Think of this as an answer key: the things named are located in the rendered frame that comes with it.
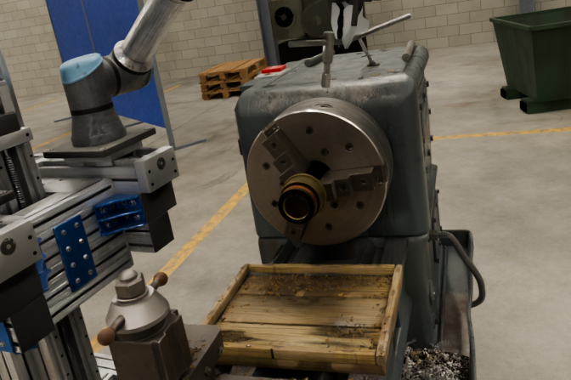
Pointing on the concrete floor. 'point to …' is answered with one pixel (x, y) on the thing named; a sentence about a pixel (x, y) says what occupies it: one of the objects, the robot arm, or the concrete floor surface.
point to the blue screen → (103, 23)
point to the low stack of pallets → (229, 76)
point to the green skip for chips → (536, 58)
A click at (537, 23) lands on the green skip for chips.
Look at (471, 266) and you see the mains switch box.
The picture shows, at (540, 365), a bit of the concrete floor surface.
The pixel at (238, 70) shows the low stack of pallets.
